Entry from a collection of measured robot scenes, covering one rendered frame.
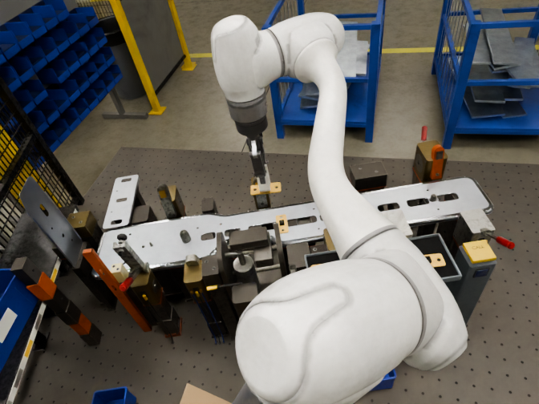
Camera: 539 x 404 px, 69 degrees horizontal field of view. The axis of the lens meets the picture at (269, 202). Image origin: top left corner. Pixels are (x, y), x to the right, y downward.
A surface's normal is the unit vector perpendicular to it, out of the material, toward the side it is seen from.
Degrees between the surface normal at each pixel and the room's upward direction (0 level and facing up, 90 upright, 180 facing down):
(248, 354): 50
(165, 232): 0
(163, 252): 0
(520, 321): 0
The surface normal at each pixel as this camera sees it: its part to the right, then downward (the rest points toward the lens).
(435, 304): 0.63, -0.31
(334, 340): 0.33, -0.32
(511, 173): -0.13, -0.69
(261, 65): 0.51, 0.52
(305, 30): 0.01, -0.39
